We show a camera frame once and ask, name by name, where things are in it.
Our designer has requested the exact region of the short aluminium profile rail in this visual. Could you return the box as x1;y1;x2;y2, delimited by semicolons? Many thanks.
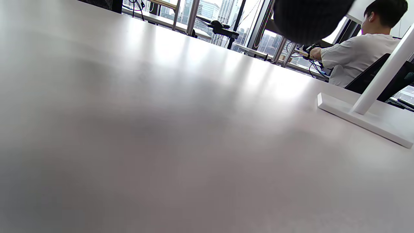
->
186;0;201;36

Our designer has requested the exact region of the white headphone stand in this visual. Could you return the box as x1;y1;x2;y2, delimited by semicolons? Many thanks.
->
351;25;414;116

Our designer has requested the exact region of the black handheld device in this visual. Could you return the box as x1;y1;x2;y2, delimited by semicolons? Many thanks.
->
302;43;321;61

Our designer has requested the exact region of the black mesh office chair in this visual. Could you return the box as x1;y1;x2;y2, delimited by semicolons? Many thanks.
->
77;0;124;14

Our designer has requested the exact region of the white headphone stand base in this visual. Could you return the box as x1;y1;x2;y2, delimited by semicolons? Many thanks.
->
317;92;414;149

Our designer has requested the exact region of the white desk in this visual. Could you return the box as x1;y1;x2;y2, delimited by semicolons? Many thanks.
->
121;6;212;40
238;45;331;80

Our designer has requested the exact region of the tall aluminium profile post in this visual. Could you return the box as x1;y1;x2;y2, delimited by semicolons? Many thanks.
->
171;0;182;31

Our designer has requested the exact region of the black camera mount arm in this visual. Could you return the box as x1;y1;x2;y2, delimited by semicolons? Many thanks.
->
197;16;240;50

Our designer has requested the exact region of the person's left hand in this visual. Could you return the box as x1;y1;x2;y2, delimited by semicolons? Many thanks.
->
273;0;356;46

